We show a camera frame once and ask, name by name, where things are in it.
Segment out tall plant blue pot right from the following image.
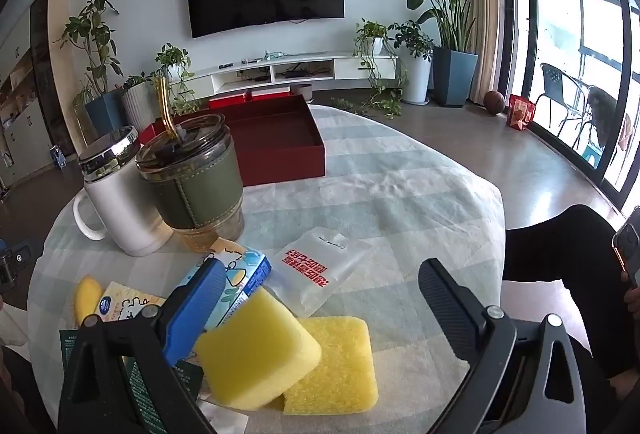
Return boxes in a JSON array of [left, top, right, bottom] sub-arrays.
[[407, 0, 478, 107]]

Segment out white glove packet red text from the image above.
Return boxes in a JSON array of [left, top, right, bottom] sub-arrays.
[[265, 227, 374, 318]]

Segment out yellow tissue pack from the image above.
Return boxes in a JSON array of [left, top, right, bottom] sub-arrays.
[[96, 281, 165, 321]]

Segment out checked green white tablecloth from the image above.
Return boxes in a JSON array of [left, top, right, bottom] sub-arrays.
[[27, 106, 504, 433]]

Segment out tall plant blue pot left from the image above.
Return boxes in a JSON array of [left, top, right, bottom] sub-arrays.
[[53, 0, 127, 137]]

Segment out white mug chrome lid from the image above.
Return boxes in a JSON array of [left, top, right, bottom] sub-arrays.
[[73, 125, 174, 258]]

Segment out yellow sponge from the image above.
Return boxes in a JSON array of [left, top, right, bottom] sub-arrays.
[[283, 316, 378, 416]]

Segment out seated person black trousers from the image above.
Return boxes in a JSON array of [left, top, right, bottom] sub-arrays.
[[502, 205, 639, 433]]

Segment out plant in white pot right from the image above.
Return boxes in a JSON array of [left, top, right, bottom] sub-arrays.
[[388, 20, 433, 106]]

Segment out brown ball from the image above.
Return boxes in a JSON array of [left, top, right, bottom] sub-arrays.
[[483, 90, 506, 116]]

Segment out tall plant blue pot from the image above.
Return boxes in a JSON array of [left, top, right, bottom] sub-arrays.
[[53, 0, 127, 137], [407, 0, 478, 107]]

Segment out dark green sachet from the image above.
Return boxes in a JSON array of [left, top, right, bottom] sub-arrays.
[[58, 330, 204, 434]]

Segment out smartphone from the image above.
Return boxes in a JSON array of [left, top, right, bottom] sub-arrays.
[[612, 207, 640, 288]]

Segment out balcony chair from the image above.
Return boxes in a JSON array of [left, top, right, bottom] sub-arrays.
[[535, 62, 588, 145]]

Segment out red gift bag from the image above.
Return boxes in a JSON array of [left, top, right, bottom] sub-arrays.
[[506, 94, 536, 131]]

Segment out green sleeved glass tumbler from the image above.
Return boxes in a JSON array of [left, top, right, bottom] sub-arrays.
[[137, 76, 245, 252]]

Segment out blue tissue pack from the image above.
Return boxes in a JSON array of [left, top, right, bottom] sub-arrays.
[[180, 248, 271, 331]]

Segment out plant in ribbed white pot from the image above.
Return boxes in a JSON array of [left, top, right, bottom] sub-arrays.
[[122, 72, 158, 133]]

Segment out white tv console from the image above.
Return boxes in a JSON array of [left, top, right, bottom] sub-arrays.
[[186, 52, 393, 98]]

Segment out trailing plant on console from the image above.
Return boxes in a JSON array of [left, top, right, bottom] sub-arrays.
[[331, 20, 407, 119]]

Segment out red open box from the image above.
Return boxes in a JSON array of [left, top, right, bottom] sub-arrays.
[[140, 95, 326, 188]]

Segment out small round grey bin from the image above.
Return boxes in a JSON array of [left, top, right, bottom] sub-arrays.
[[290, 82, 314, 104]]

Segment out yellow mango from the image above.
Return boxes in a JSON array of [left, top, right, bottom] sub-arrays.
[[74, 276, 103, 326]]

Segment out yellow sponge block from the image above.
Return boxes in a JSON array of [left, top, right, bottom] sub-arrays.
[[194, 288, 322, 410]]

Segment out trailing plant left console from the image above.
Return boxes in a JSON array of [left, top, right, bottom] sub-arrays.
[[155, 42, 198, 115]]

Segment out beige curtain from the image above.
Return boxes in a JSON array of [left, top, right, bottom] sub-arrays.
[[469, 0, 501, 104]]

